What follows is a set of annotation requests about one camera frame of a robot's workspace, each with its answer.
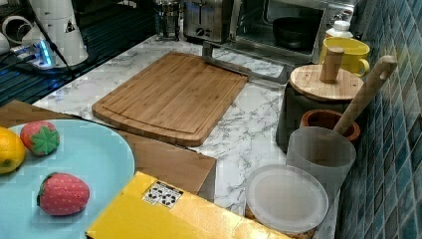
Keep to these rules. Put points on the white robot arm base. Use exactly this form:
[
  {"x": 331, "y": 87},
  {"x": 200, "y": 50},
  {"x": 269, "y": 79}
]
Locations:
[{"x": 54, "y": 40}]

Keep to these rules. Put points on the black bowl in oven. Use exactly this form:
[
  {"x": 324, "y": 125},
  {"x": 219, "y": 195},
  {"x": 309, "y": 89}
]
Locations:
[{"x": 296, "y": 33}]

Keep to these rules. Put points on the bamboo cutting board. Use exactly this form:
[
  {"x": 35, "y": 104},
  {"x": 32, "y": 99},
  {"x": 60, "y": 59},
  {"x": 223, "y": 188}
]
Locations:
[{"x": 179, "y": 99}]

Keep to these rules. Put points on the silver toaster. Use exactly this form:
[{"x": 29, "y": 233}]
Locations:
[{"x": 207, "y": 20}]

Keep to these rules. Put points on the yellow cardboard box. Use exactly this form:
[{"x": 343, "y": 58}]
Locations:
[{"x": 148, "y": 208}]

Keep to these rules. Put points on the jar with white lid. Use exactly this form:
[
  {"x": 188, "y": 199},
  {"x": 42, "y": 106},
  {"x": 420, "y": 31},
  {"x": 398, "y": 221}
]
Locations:
[{"x": 286, "y": 198}]

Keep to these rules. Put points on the glass french press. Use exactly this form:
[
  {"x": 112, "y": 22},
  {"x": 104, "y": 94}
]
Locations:
[{"x": 167, "y": 19}]

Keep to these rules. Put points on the brown ceramic cup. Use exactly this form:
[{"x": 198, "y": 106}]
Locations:
[{"x": 328, "y": 119}]

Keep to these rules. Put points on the black canister with wooden lid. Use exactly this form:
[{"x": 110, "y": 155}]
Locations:
[{"x": 315, "y": 87}]

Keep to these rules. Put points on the frosted plastic cup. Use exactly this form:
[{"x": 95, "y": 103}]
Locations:
[{"x": 324, "y": 154}]

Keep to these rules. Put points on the white plastic bottle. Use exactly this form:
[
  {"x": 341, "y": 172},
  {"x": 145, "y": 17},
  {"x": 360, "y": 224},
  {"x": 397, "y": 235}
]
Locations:
[{"x": 339, "y": 29}]

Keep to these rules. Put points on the yellow mug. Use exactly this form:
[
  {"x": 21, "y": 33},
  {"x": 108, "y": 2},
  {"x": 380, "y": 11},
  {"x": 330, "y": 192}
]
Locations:
[{"x": 354, "y": 57}]

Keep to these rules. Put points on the red toy strawberry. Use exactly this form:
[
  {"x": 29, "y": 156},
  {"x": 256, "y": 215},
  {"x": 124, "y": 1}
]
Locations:
[{"x": 62, "y": 194}]

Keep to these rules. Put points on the toy strawberry with green leaf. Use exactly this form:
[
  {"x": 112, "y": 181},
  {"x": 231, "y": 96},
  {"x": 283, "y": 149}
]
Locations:
[{"x": 40, "y": 137}]

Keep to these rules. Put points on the yellow toy lemon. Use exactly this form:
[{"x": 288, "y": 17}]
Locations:
[{"x": 12, "y": 150}]

